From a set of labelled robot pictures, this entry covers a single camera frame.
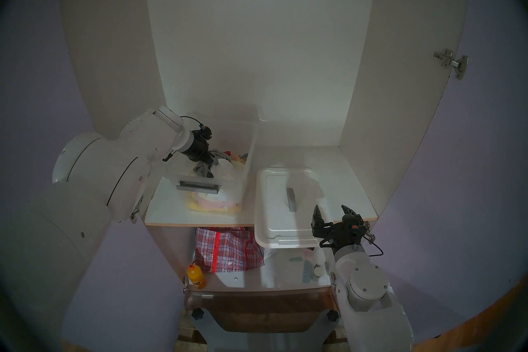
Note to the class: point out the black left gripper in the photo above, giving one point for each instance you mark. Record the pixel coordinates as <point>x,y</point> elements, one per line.
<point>197,149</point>

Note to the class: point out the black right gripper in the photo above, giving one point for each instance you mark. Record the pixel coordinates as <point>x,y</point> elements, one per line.
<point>336,240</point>

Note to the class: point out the grey garment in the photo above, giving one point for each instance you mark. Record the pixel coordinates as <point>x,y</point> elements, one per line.
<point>199,169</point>

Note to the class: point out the clear plastic storage bin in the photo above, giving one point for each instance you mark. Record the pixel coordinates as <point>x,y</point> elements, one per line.
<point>238,190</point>

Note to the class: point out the white bin lid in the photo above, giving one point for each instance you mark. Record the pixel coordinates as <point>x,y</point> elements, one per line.
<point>276,211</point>

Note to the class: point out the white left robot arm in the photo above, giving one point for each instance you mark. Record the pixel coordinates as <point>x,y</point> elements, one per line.
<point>90,182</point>

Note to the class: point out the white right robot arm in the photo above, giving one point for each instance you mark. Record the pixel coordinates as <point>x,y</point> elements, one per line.
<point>367,293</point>

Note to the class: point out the pale pink folded cloth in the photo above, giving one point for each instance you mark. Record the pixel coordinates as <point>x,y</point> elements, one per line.
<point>212,202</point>

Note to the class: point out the pale yellow folded cloth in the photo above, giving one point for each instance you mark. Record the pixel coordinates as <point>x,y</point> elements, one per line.
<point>192,204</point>

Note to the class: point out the silver cabinet hinge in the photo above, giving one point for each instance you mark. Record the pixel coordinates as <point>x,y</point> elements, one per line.
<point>453,63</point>
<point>136,211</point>
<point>371,236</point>

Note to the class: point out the small pink item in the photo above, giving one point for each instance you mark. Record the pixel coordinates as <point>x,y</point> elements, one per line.
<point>309,252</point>

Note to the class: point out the small silver door hinge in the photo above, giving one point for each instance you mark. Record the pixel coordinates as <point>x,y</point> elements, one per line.
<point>186,286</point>
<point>331,273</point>

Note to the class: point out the small white round object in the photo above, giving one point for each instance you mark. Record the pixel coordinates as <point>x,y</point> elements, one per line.
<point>318,270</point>

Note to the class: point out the teal oblong item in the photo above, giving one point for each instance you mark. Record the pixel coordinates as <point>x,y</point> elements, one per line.
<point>307,273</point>

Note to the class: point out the red plaid woven bag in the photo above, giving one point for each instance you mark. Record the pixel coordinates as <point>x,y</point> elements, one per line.
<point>227,252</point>

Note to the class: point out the black star knob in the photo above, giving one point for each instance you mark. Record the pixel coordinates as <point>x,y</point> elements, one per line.
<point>333,315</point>
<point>198,314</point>

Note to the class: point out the orange bottle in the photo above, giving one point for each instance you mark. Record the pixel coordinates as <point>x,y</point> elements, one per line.
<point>196,277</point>

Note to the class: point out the brown wooden board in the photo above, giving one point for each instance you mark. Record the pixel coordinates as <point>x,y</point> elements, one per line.
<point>264,310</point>

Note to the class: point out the lavender cabinet door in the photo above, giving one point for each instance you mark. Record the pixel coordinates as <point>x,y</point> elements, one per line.
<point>453,190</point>
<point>132,293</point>

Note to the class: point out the white wardrobe cabinet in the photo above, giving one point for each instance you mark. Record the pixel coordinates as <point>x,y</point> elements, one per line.
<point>255,46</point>

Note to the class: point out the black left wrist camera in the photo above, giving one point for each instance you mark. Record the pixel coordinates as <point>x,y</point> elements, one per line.
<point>205,132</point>

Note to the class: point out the grey robot base frame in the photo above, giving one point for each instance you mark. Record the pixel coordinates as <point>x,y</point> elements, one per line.
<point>264,343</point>

